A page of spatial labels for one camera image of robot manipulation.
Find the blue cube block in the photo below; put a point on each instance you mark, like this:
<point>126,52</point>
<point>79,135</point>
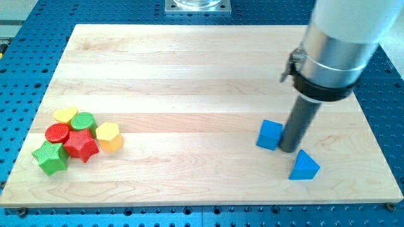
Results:
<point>269,135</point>

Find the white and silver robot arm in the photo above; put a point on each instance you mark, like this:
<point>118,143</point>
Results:
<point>340,40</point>

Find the light wooden board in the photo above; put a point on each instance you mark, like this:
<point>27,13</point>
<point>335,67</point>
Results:
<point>189,101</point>

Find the yellow hexagon block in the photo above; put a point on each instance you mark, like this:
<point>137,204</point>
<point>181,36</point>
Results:
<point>109,136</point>

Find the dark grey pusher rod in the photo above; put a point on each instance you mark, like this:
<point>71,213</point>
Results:
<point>299,120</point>

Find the blue triangle block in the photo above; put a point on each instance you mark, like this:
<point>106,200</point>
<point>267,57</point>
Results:
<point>305,168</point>

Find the green cylinder block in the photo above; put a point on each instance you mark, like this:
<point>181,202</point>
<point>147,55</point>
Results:
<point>84,120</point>

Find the red star block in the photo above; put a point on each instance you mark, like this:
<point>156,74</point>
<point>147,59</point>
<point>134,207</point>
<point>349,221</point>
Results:
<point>81,145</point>

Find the yellow heart block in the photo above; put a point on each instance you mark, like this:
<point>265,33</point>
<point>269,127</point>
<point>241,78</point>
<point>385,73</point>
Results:
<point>65,115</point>

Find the red cylinder block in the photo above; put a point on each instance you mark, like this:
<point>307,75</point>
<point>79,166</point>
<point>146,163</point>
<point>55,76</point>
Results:
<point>57,133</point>

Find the green star block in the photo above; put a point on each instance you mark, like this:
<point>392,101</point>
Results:
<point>51,157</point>

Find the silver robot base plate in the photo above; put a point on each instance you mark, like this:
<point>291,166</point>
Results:
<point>181,7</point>

